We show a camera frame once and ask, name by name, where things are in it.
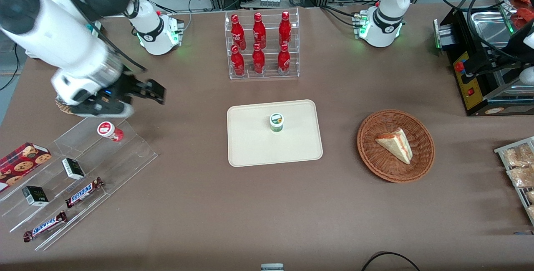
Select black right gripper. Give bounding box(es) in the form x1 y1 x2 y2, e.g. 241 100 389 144
89 74 167 107

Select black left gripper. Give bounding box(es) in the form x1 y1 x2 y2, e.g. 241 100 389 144
480 48 521 76

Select green gum bottle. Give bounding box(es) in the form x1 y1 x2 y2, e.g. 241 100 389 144
269 113 285 133

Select red gum bottle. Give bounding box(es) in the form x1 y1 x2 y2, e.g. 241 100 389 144
97 121 124 142

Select beige plastic tray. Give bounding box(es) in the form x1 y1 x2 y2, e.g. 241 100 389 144
227 99 323 167

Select stainless steel pan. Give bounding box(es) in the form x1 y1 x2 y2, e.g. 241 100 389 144
470 10 516 51

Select black countertop appliance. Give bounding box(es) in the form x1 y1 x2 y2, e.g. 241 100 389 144
433 8 534 117

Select clear acrylic stepped shelf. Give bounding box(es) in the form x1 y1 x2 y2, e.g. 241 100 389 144
0 112 159 251

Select light wicker basket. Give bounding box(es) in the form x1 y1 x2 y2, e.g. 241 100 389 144
55 97 84 115

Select red cola bottle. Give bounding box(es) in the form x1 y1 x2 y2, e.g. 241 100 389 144
231 45 246 76
277 43 291 75
279 11 292 48
253 12 267 49
252 43 266 75
231 14 247 51

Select small dark green box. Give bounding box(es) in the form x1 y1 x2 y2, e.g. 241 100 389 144
62 158 86 180
22 185 49 207

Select Snickers chocolate bar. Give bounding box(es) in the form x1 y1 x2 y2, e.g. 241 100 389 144
23 211 68 243
65 177 105 209

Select clear acrylic bottle rack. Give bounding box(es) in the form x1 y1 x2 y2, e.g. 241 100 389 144
224 7 300 80

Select triangular wrapped sandwich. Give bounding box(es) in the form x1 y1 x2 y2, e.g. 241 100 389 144
375 128 413 165

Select red tartan cookie box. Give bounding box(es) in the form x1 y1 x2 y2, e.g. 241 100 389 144
0 142 52 192

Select round brown wicker basket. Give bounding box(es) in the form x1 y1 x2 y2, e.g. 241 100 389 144
357 109 436 183

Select thick black cable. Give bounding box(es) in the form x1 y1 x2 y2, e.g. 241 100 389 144
433 0 514 61

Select grey wire rack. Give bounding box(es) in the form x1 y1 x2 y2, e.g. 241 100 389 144
494 137 534 225

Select black floor cable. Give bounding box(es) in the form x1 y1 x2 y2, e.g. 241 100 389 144
361 252 422 271

